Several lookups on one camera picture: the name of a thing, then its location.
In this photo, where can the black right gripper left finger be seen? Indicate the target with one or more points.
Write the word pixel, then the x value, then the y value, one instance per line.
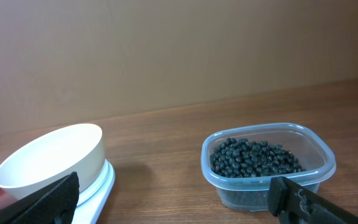
pixel 53 204

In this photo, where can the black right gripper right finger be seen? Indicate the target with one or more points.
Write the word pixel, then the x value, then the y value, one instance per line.
pixel 292 203

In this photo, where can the white digital kitchen scale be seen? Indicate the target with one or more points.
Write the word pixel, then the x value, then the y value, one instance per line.
pixel 92 200

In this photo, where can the white bowl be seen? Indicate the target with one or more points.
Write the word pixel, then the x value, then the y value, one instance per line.
pixel 77 148

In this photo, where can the clear plastic container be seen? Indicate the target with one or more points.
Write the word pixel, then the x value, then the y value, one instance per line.
pixel 250 194

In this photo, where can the black beans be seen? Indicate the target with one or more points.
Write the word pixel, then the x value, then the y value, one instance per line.
pixel 241 158

